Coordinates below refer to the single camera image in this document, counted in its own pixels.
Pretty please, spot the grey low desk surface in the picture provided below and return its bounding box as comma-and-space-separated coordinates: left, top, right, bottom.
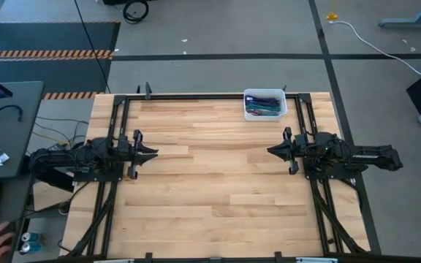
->
0, 174, 34, 263

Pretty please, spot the black aluminium table frame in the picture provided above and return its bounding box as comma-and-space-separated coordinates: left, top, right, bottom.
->
62, 93, 372, 263

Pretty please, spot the black hazard-striped floor mat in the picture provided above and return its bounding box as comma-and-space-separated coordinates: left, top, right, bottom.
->
0, 20, 121, 102

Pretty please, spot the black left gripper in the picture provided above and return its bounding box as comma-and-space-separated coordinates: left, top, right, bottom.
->
118, 129, 159, 180

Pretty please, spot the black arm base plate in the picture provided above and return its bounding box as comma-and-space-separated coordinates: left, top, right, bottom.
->
72, 164, 126, 183
301, 160, 360, 180

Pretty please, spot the white plastic bin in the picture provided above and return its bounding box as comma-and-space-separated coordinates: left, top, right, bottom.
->
243, 88, 289, 123

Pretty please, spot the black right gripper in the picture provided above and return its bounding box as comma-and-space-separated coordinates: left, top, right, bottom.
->
267, 126, 310, 176

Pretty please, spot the coiled black cable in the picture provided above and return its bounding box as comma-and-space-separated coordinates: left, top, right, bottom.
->
122, 0, 150, 25

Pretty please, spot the grey-blue table leg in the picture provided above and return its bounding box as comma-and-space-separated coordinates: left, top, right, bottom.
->
378, 0, 421, 29

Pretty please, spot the long black floor cable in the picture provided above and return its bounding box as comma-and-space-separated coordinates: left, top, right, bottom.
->
73, 0, 112, 94

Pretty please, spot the white floor cable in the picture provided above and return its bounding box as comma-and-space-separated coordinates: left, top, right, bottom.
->
329, 20, 421, 77

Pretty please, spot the black desk support beam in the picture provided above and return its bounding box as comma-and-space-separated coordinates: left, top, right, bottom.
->
31, 171, 76, 193

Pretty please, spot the black curved cable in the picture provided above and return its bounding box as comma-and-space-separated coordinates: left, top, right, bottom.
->
0, 104, 24, 123

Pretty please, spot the black desk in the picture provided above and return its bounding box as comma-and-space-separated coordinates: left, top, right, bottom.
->
0, 80, 46, 180

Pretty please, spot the teal drink can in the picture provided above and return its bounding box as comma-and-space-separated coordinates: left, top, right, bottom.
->
19, 241, 45, 255
20, 232, 44, 243

